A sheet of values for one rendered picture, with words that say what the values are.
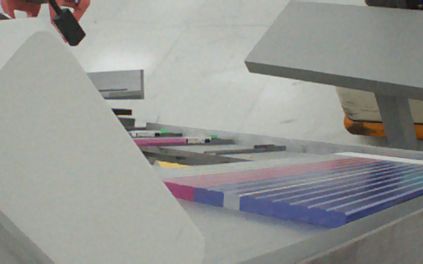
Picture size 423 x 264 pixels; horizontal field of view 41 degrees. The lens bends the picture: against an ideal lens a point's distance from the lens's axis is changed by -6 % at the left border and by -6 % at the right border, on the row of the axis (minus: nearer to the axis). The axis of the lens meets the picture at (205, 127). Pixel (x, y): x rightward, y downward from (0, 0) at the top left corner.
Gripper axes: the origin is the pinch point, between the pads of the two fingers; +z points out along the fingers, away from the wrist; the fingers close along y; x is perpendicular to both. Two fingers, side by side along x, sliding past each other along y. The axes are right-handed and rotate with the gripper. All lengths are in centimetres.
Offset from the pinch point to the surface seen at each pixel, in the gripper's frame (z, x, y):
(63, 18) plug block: -1.7, -8.2, 15.3
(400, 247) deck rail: 15, -16, 60
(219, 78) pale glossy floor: -3, 145, -71
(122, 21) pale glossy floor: -33, 173, -157
